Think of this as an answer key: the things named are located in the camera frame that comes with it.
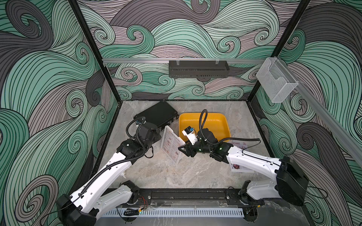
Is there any black hard case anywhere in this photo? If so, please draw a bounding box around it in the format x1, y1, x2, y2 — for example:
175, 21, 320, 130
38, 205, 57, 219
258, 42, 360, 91
134, 102, 179, 130

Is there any clear mesh wall pocket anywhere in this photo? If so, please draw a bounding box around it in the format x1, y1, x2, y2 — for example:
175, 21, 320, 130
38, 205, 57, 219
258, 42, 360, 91
256, 57, 298, 103

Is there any aluminium wall rail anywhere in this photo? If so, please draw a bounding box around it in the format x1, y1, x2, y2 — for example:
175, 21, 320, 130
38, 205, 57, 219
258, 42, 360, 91
102, 57, 265, 64

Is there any yellow plastic tray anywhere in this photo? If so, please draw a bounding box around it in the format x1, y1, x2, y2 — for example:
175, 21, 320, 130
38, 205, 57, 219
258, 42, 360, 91
179, 113, 231, 141

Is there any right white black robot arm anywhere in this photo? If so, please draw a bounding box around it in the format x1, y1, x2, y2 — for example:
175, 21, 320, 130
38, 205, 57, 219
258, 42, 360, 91
178, 141, 309, 206

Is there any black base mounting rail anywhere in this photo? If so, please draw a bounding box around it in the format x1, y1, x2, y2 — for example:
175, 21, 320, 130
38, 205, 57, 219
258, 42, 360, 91
113, 188, 300, 202

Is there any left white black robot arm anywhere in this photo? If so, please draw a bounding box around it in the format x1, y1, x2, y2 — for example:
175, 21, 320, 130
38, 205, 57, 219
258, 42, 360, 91
56, 122, 161, 226

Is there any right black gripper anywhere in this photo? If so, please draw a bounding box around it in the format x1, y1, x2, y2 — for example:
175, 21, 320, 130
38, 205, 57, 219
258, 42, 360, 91
178, 139, 213, 157

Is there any red specials menu sheet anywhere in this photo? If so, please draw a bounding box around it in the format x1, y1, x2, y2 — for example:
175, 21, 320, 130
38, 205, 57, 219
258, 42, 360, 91
227, 141, 255, 173

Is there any white slotted cable duct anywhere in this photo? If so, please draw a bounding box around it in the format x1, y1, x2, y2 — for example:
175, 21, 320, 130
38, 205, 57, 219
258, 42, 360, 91
100, 208, 245, 218

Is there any black wall shelf tray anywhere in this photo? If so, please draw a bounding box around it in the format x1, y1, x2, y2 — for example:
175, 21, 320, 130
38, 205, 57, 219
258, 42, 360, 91
168, 61, 230, 80

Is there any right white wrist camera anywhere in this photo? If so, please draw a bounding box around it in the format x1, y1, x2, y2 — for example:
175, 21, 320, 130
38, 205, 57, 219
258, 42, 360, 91
182, 126, 198, 145

